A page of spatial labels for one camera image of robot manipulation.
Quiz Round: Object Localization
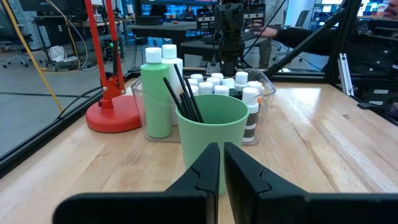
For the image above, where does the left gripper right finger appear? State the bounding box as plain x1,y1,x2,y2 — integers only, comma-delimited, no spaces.
223,142,398,224

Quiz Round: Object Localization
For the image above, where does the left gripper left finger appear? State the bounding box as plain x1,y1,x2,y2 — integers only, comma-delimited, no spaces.
52,142,221,224

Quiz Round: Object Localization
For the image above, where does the thin black handled paintbrush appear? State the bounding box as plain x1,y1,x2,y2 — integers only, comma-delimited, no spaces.
184,77,205,124
162,77,189,121
179,92,194,122

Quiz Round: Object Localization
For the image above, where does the tall light green paint bottle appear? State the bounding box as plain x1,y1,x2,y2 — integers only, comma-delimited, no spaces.
139,47,173,139

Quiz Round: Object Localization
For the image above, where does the orange paint bottle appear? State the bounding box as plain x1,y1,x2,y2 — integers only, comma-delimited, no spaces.
247,80,264,106

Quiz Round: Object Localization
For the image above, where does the dark green paint bottle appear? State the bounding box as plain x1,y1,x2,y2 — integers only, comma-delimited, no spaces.
229,71,249,101

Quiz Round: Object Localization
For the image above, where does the tall white bottle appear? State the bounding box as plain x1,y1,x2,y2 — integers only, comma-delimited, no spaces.
160,44,185,126

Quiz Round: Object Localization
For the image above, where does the green plastic cup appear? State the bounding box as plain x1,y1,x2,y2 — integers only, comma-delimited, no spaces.
175,93,250,197

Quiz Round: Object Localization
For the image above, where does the clear plastic bin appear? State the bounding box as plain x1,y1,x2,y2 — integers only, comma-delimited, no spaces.
130,67,277,146

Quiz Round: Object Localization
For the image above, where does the black computer tower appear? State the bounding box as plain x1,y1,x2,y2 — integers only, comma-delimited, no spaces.
101,39,123,62

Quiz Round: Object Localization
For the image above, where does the black desk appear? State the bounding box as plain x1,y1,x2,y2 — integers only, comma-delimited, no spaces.
128,21,218,58

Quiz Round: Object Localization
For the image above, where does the white plastic bag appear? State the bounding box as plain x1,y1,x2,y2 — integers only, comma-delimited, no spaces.
47,45,68,63

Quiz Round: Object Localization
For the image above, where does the grey office chair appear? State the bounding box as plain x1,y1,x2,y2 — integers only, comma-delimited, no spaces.
0,8,34,68

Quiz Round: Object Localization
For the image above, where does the silver angle bracket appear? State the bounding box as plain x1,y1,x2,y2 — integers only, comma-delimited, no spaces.
336,52,356,97

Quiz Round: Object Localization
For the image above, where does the yellow hanging cable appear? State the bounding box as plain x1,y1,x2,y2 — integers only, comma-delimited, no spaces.
1,0,65,113

